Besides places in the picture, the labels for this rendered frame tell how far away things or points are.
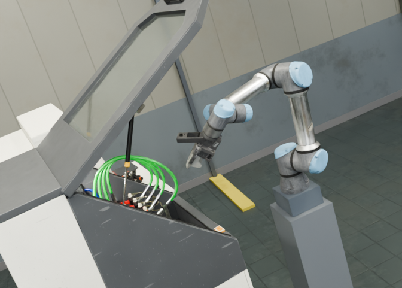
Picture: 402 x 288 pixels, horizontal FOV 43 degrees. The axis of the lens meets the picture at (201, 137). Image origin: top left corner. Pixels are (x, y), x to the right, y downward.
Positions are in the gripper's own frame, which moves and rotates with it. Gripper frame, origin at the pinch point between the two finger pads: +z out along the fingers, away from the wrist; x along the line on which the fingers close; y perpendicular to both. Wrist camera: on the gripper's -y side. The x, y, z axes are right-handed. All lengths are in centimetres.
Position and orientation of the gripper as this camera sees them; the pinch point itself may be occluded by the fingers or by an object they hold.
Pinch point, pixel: (186, 164)
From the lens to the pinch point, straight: 217.3
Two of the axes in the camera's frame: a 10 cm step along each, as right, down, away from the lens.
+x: 0.9, -5.7, 8.1
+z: -4.1, 7.2, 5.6
